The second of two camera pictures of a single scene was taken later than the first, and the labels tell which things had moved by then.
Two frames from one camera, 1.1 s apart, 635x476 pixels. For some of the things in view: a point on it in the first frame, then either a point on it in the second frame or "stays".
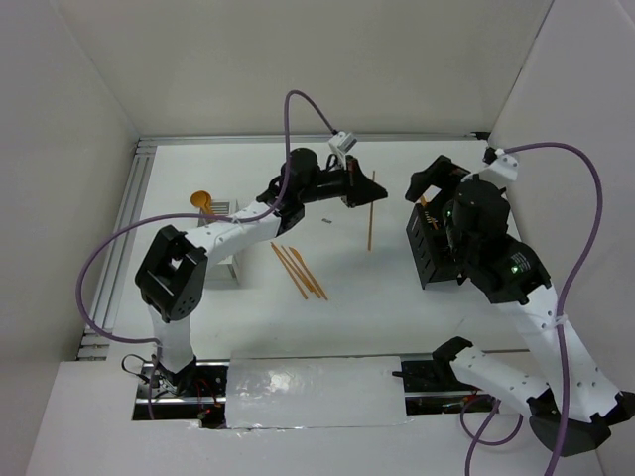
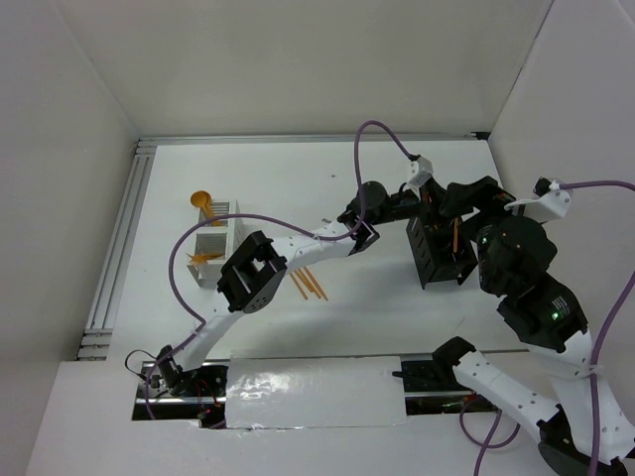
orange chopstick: [295, 279] stays
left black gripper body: [328, 184] to [408, 204]
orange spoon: [204, 200] stays
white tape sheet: [286, 392] stays
